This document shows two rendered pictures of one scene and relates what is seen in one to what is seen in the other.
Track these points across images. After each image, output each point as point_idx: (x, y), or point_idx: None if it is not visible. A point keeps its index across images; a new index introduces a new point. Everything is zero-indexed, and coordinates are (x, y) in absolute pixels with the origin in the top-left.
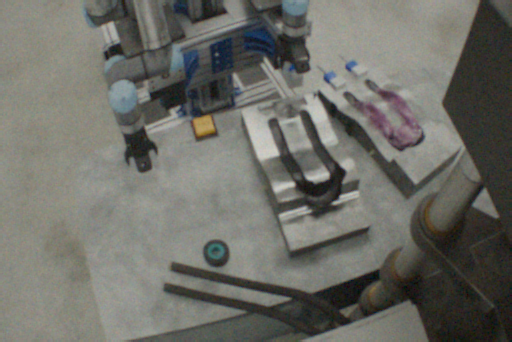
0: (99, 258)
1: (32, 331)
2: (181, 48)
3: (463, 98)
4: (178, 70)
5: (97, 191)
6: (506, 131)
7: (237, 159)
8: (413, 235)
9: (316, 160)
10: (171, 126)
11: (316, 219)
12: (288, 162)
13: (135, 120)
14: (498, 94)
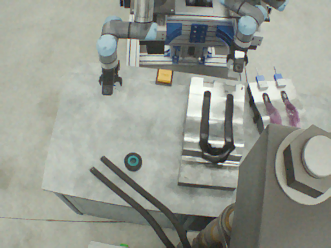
0: (60, 133)
1: (7, 155)
2: (171, 19)
3: (243, 174)
4: (161, 33)
5: (78, 90)
6: (244, 212)
7: (176, 106)
8: (217, 221)
9: (221, 131)
10: (156, 60)
11: (203, 168)
12: (203, 124)
13: (110, 62)
14: (250, 189)
